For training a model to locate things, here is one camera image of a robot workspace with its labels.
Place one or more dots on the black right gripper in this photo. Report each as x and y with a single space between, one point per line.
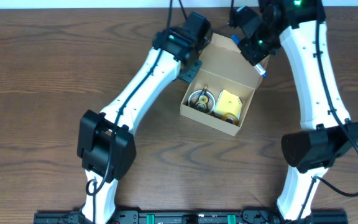
253 55

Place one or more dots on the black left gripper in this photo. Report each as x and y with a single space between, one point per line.
190 71

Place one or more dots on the blue whiteboard marker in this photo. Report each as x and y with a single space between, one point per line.
260 69

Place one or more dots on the white masking tape roll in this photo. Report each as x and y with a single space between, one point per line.
210 104

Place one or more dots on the cardboard box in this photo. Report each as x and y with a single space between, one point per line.
223 68

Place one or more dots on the yellow black correction tape dispenser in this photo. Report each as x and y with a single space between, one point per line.
202 102

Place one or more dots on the yellow sticky note pad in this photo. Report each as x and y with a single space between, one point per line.
228 103

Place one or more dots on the yellow clear tape roll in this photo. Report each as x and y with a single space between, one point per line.
230 118

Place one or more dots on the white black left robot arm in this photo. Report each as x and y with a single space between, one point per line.
106 139

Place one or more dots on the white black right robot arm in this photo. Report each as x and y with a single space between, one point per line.
327 131

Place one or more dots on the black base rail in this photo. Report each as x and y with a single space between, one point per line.
225 217

